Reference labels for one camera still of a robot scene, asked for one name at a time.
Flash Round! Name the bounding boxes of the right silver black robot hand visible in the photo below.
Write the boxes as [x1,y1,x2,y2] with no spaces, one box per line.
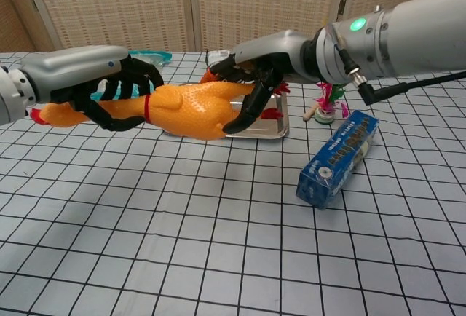
[208,30,317,135]

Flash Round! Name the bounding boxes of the woven beige folding screen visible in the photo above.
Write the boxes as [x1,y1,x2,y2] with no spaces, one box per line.
[0,0,466,54]

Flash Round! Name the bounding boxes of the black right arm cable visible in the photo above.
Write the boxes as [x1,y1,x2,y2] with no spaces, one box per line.
[333,43,466,106]

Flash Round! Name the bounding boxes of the blue rectangular box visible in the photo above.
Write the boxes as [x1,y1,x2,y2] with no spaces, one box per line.
[295,109,381,210]

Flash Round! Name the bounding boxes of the stainless steel tray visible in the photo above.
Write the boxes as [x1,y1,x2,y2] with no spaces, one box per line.
[163,82,291,140]

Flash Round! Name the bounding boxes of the colourful feather shuttlecock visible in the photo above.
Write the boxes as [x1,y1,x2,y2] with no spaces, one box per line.
[315,81,349,125]

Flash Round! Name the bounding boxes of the small wooden stick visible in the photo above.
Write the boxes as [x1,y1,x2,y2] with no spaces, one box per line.
[301,106,321,122]

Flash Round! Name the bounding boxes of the teal clear snack bag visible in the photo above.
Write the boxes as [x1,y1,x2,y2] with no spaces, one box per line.
[89,50,173,102]

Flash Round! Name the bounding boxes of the yellow rubber chicken toy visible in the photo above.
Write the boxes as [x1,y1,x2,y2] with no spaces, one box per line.
[30,69,291,143]

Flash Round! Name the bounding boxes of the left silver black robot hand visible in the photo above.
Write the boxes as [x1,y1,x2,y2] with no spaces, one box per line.
[20,45,165,132]

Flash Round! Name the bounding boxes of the white black grid tablecloth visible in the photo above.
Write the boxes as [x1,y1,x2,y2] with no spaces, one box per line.
[0,50,466,316]

